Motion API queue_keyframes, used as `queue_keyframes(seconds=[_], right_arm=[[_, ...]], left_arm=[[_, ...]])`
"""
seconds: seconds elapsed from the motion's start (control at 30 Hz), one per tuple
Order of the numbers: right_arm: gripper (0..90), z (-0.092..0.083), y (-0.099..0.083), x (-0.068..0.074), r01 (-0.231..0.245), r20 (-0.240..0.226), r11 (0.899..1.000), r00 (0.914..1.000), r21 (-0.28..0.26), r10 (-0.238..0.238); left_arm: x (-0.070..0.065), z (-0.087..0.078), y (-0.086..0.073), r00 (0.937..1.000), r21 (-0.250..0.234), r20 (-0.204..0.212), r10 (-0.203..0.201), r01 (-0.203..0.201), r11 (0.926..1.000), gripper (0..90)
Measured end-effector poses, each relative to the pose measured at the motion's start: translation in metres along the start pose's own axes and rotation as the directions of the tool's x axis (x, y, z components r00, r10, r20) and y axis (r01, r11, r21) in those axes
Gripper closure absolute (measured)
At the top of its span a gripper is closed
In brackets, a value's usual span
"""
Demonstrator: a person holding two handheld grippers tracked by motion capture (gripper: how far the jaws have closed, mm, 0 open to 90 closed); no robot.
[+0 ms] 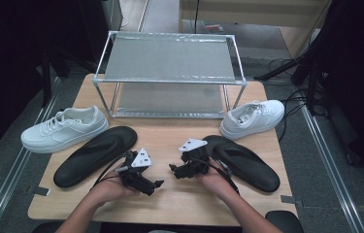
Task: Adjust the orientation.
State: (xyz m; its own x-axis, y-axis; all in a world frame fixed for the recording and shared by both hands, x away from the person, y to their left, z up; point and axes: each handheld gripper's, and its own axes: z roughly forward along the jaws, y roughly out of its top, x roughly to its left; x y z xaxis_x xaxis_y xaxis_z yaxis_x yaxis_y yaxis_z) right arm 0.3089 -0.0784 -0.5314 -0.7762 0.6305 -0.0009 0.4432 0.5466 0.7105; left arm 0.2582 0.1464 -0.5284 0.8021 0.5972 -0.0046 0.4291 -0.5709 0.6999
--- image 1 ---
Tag black tripod stand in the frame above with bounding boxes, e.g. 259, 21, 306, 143
253, 48, 319, 115

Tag red item on floor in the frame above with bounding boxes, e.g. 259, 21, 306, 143
202, 21, 225, 33

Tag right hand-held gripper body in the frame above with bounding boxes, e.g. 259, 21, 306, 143
178, 138, 211, 179

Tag light wooden cabinet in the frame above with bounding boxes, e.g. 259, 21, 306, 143
179, 0, 333, 59

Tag metal floor rail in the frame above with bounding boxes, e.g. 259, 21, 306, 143
0, 77, 61, 233
299, 105, 364, 233
137, 0, 151, 32

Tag hand-held gripper black cable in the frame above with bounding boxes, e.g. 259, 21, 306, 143
90, 150, 133, 192
195, 156, 241, 195

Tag person's left hand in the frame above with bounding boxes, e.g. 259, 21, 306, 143
89, 163, 140, 208

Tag black metal stand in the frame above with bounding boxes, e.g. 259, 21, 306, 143
40, 45, 74, 110

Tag right hand-held gripper black cable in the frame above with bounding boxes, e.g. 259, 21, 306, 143
195, 156, 241, 195

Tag black floor cables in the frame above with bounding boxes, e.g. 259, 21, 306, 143
266, 57, 310, 144

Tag metal two-tier shoe rack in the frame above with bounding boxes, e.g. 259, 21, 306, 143
91, 30, 248, 120

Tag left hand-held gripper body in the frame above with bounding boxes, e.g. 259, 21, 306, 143
117, 148, 153, 192

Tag grey metal case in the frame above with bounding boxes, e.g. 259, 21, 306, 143
101, 0, 124, 32

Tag grey tape tab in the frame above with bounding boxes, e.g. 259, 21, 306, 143
280, 194, 304, 208
26, 185, 51, 197

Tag black curtain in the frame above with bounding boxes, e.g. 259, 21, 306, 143
312, 0, 364, 178
0, 0, 110, 161

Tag person's right hand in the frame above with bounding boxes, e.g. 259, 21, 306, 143
202, 159, 241, 202

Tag left hand-held gripper black cable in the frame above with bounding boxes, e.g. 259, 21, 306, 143
90, 150, 133, 192

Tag black slipper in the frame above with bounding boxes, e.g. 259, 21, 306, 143
52, 125, 138, 189
202, 134, 281, 193

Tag white sneaker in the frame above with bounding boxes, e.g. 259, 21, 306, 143
219, 99, 285, 141
20, 105, 110, 154

